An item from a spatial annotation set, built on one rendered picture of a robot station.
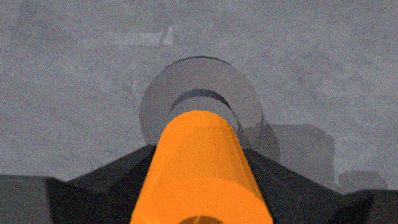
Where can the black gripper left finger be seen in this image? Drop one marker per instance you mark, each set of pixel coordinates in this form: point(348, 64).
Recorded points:
point(107, 195)

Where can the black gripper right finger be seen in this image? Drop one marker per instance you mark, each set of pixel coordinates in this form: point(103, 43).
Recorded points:
point(293, 199)

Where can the orange knob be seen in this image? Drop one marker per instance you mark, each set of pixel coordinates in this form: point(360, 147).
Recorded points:
point(200, 175)

